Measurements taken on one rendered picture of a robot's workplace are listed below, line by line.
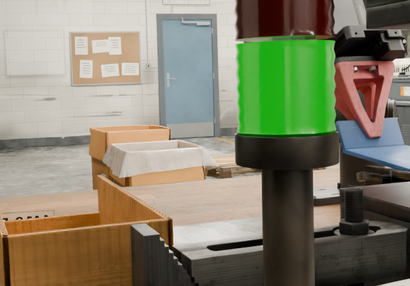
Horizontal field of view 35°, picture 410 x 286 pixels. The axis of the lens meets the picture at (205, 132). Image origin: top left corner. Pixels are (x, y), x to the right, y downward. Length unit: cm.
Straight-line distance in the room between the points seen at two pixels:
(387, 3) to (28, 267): 31
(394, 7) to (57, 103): 1084
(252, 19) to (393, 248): 22
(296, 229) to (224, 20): 1169
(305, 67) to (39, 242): 28
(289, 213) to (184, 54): 1140
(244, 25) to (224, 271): 17
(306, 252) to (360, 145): 41
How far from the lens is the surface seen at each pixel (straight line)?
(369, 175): 59
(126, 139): 452
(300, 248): 25
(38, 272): 47
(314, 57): 24
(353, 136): 66
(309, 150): 24
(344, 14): 68
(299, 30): 24
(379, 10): 50
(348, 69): 66
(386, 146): 67
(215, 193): 98
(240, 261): 37
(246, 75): 24
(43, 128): 1126
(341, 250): 40
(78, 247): 47
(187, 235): 64
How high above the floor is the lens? 107
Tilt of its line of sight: 5 degrees down
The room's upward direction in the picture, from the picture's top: 2 degrees counter-clockwise
